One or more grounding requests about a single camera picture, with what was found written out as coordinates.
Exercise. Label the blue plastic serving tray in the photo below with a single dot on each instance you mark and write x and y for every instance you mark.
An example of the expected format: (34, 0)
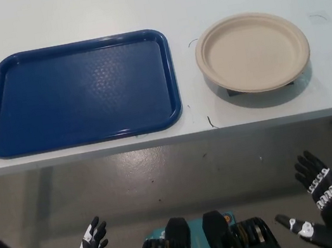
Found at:
(77, 94)

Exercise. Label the black tape patch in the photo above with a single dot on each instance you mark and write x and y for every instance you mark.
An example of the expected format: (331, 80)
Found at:
(233, 92)

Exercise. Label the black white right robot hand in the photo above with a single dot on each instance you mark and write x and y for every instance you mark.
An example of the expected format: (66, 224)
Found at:
(330, 198)

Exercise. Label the black teal robot body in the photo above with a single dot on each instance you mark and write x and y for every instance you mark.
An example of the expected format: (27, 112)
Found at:
(212, 241)

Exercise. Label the beige round paper plate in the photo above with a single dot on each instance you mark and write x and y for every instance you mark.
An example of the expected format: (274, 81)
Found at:
(249, 51)

